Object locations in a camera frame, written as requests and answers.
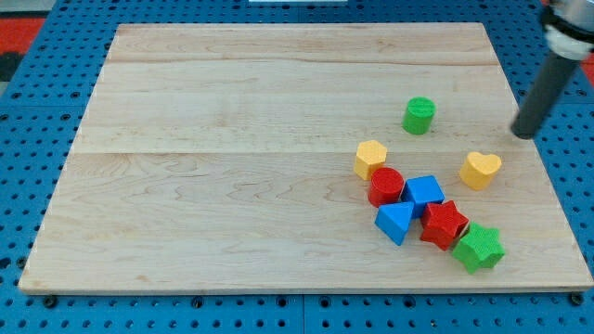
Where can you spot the robot arm end white collar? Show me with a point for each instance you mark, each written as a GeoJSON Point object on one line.
{"type": "Point", "coordinates": [568, 28]}

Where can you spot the yellow heart block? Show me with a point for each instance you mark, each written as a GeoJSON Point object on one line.
{"type": "Point", "coordinates": [478, 170]}

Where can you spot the yellow hexagon block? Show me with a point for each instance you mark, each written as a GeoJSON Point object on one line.
{"type": "Point", "coordinates": [369, 157]}

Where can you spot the wooden board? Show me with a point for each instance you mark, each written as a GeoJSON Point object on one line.
{"type": "Point", "coordinates": [217, 159]}

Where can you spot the red cylinder block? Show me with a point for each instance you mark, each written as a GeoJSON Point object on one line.
{"type": "Point", "coordinates": [386, 186]}

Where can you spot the blue triangle block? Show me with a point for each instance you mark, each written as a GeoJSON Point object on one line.
{"type": "Point", "coordinates": [394, 220]}

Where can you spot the blue cube block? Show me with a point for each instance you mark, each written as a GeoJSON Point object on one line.
{"type": "Point", "coordinates": [421, 191]}

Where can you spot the green cylinder block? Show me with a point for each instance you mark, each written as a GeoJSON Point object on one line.
{"type": "Point", "coordinates": [418, 115]}

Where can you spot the red star block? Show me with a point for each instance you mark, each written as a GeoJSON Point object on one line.
{"type": "Point", "coordinates": [442, 223]}

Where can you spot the green star block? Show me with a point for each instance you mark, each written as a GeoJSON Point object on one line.
{"type": "Point", "coordinates": [479, 247]}

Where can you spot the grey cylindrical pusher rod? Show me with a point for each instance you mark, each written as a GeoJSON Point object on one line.
{"type": "Point", "coordinates": [553, 76]}

